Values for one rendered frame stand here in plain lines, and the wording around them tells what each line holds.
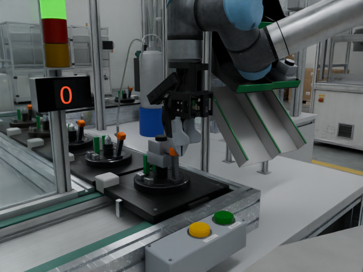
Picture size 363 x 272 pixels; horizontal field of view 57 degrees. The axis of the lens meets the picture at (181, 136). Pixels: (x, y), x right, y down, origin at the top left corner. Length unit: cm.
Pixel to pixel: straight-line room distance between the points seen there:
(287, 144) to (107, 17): 1194
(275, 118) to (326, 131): 391
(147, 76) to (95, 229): 109
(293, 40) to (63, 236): 62
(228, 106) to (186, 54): 39
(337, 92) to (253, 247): 422
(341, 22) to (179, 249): 52
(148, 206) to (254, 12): 44
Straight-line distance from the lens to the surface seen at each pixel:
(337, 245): 88
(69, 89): 77
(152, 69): 172
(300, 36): 72
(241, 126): 101
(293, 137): 113
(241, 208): 82
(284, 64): 106
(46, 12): 77
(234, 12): 63
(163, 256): 59
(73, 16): 1224
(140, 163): 100
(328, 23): 73
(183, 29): 68
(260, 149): 100
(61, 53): 76
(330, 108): 498
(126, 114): 215
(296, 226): 92
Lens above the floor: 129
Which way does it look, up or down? 14 degrees down
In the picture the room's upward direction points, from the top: straight up
